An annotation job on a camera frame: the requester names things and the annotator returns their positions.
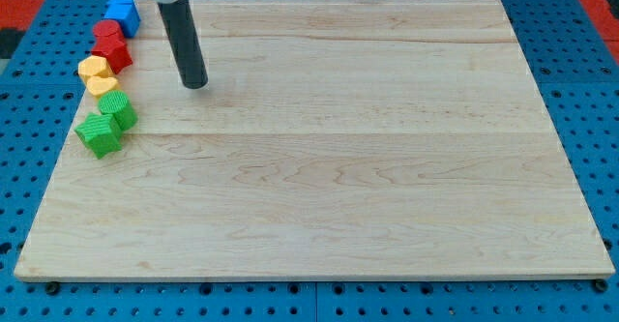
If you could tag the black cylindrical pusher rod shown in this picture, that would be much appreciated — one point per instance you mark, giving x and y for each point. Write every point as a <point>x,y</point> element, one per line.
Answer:
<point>182,36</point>

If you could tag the green star block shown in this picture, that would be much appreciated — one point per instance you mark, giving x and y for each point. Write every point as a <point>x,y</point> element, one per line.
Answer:
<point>100,133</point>

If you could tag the green cylinder block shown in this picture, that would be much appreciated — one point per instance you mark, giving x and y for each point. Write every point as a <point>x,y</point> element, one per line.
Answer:
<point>118,105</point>

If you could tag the red star block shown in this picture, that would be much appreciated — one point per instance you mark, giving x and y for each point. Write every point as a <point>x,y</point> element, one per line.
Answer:
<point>115,51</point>

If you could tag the yellow heart block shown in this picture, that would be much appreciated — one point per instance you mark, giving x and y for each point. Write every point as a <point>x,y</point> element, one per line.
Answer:
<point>98,86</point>

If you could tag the blue cube block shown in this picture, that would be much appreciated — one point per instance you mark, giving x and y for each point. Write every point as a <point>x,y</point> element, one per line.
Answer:
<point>126,15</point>

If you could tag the light wooden board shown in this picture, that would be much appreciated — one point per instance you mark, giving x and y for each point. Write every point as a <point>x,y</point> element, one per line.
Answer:
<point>337,140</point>

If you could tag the red cylinder block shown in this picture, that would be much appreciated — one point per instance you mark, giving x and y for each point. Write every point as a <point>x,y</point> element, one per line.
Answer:
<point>108,29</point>

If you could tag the yellow hexagon block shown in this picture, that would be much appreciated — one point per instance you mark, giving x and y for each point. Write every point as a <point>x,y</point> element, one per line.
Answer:
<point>93,65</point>

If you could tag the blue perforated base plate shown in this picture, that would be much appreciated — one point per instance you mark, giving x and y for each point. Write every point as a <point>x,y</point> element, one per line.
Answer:
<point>577,77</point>

